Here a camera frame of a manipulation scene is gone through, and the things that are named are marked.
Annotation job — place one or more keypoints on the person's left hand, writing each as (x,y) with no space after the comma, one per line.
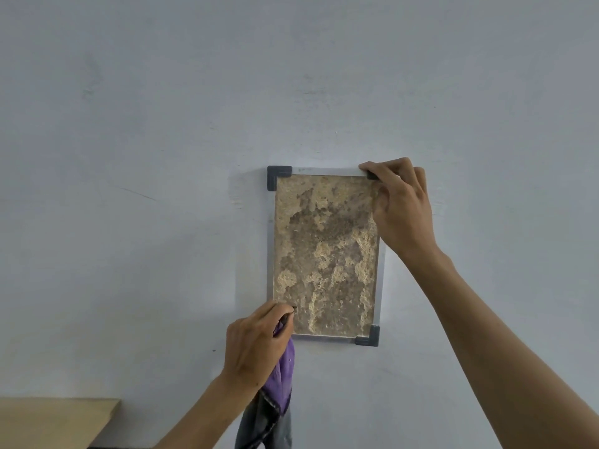
(250,348)

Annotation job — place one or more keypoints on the person's right hand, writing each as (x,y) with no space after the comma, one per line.
(405,215)

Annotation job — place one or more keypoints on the person's left thumb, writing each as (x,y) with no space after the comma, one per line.
(283,339)

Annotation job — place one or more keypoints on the person's right thumb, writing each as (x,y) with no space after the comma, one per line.
(380,203)

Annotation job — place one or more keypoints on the purple and grey cloth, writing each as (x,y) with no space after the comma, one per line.
(276,392)

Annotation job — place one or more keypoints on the dusty framed mirror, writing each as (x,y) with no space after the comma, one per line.
(323,257)

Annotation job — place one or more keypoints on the person's left forearm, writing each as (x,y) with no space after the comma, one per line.
(199,418)

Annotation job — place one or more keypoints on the person's right forearm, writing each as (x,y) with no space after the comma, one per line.
(500,355)

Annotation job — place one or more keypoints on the wooden board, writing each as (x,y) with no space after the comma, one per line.
(51,423)

